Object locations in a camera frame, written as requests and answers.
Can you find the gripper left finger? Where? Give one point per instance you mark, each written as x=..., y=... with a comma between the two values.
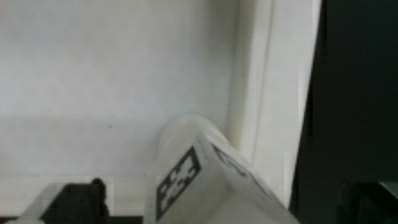
x=79, y=206

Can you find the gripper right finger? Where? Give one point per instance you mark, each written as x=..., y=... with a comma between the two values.
x=368, y=203

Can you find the white table leg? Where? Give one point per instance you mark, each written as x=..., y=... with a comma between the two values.
x=205, y=187

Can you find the white square table top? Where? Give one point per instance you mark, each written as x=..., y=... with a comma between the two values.
x=114, y=63

